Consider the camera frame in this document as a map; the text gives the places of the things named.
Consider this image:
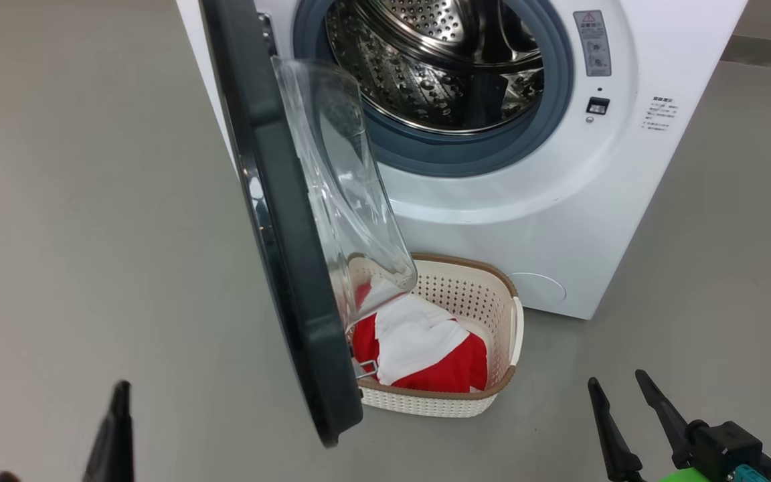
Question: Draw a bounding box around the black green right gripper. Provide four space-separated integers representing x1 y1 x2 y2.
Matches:
587 370 771 482

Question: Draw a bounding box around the red and white garment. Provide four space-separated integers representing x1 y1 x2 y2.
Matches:
359 281 489 393

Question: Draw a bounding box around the red jersey with white print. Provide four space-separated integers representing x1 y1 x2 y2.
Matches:
352 311 381 379

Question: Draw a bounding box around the dark grey glass washer door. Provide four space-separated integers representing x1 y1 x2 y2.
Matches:
199 0 418 448

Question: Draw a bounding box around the cream basket with brown rim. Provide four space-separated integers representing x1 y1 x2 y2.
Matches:
347 252 525 418

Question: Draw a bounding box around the white washing machine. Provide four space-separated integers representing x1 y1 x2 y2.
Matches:
175 0 749 320

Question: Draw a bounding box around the grey rubber door gasket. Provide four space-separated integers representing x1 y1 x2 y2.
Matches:
292 0 575 178

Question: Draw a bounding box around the round filter cover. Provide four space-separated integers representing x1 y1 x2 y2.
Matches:
509 271 567 306

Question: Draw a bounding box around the small printed text sticker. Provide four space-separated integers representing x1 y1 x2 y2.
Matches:
641 95 679 132

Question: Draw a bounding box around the grey warning sticker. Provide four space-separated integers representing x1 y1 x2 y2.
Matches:
573 9 612 77

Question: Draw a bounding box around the steel perforated washer drum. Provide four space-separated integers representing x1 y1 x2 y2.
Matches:
325 0 545 133

